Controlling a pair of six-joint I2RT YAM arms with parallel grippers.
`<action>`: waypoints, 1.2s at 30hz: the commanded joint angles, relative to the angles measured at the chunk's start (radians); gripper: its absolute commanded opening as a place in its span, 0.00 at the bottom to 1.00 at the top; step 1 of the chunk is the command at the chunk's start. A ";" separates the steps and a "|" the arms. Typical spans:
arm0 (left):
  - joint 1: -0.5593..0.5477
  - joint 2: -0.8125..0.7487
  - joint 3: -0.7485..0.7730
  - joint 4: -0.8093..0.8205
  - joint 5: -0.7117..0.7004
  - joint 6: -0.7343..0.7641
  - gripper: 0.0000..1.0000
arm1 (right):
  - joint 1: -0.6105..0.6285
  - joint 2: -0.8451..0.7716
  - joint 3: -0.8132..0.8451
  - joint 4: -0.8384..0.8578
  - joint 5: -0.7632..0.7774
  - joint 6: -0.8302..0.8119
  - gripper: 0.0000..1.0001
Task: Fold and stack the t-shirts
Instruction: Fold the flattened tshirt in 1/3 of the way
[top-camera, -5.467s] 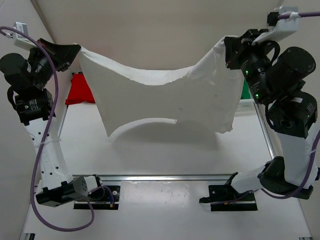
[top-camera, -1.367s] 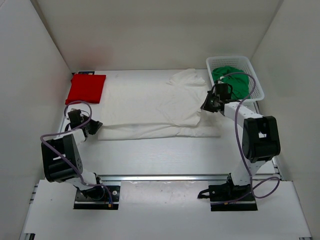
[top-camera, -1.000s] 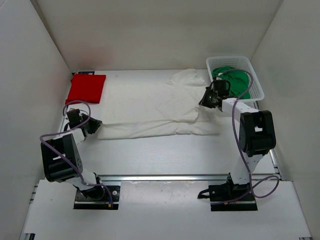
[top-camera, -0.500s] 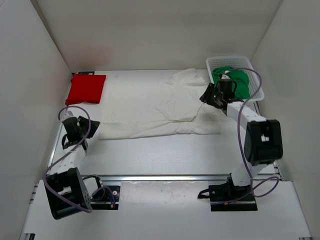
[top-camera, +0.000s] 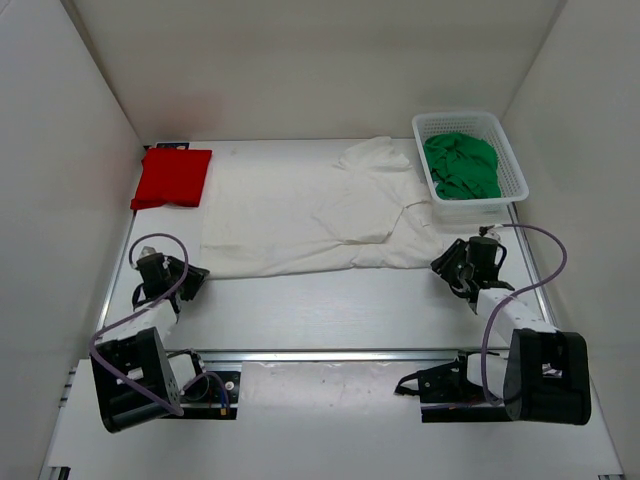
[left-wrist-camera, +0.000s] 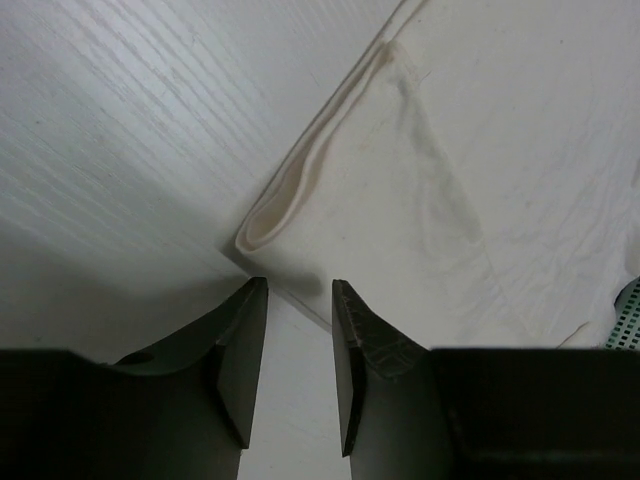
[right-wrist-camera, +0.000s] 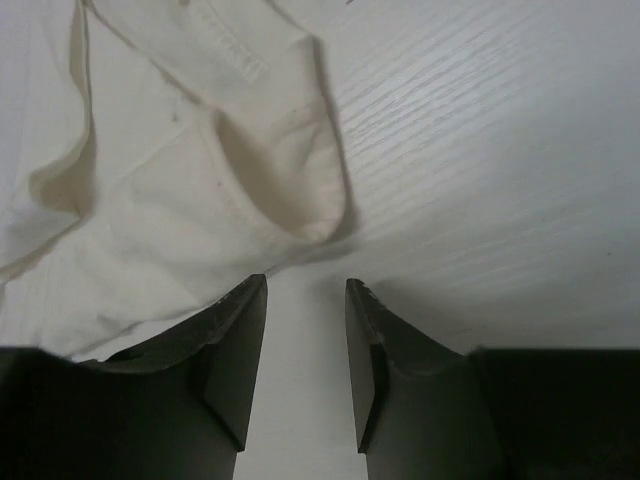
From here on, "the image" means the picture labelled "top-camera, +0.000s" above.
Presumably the dark card behind red shirt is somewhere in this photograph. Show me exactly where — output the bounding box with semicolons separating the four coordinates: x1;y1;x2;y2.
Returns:
154;142;190;150

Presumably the red t shirt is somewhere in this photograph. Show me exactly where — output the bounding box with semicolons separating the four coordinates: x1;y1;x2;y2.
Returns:
130;148;213;211

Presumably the aluminium rail front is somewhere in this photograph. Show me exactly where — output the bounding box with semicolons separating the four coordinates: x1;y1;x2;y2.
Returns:
196;349;458;364

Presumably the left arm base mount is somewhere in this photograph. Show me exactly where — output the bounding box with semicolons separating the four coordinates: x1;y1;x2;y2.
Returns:
180;365;241;421

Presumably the green garment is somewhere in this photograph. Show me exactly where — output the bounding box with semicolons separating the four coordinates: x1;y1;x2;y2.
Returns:
423;132;502;200

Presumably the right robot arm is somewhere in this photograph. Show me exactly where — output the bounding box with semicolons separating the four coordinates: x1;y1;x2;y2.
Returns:
431;236;591;425

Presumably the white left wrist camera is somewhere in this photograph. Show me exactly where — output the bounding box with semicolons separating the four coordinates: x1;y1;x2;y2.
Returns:
129;246;159;270

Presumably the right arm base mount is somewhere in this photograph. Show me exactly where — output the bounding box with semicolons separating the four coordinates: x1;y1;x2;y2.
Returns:
394;351;511;424

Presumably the white t shirt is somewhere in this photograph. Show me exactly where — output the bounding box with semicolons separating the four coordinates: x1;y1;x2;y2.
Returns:
200;137;443;278

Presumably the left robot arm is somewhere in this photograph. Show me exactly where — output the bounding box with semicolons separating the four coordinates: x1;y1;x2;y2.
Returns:
91;247;210;433

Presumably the white plastic mesh basket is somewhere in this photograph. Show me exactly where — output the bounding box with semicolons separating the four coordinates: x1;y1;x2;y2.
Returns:
412;111;529;221

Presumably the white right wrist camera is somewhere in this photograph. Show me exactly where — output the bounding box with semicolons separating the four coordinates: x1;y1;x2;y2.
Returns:
478;224;501;242

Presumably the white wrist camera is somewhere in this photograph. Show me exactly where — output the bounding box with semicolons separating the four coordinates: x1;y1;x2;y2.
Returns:
478;224;501;242
129;246;159;270

